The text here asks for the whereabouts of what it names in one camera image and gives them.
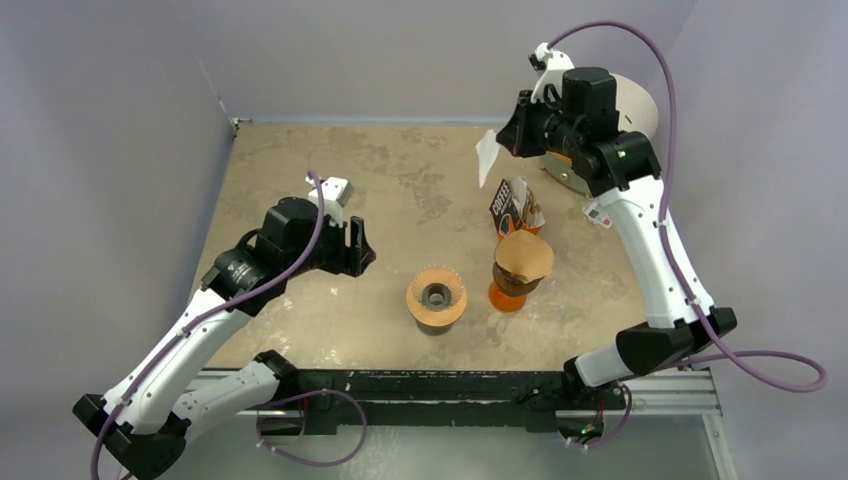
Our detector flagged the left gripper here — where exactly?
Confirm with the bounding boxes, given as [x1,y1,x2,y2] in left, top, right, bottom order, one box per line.
[284,209,373,278]

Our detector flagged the white paper coffee filter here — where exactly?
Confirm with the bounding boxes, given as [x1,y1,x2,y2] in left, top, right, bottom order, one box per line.
[475,129,500,188]

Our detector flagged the coffee paper filter box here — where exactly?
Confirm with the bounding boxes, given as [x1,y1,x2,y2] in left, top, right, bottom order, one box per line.
[489,176,545,240]

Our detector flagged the clear glass dripper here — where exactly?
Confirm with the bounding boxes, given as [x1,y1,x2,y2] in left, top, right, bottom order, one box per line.
[410,267,465,312]

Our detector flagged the light bamboo dripper stand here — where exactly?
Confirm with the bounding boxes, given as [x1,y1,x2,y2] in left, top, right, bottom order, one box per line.
[405,267,468,328]

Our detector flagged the grey glass carafe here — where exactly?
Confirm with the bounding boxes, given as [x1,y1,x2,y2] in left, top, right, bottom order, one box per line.
[416,321,453,336]

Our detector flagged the dark walnut dripper stand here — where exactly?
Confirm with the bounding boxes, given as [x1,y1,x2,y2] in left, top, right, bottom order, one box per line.
[492,263,542,297]

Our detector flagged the orange glass carafe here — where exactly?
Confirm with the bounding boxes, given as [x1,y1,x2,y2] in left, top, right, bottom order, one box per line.
[488,282,527,313]

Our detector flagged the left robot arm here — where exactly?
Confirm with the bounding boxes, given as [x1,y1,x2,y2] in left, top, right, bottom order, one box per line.
[73,172,376,479]

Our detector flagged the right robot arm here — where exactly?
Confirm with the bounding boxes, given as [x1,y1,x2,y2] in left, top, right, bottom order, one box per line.
[496,44,737,407]

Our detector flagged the paper leaflet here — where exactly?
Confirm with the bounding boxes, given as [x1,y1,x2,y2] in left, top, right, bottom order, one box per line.
[582,199,612,229]

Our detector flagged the round drawer organizer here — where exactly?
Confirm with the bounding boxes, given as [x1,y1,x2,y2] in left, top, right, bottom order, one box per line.
[539,73,659,198]

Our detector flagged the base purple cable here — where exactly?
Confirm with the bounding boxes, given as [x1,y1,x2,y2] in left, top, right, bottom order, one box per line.
[255,389,369,469]

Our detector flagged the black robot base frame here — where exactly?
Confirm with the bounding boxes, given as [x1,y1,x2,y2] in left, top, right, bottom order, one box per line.
[233,349,627,442]

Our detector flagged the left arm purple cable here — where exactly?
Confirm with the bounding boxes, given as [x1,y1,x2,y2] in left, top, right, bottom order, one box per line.
[89,170,327,480]

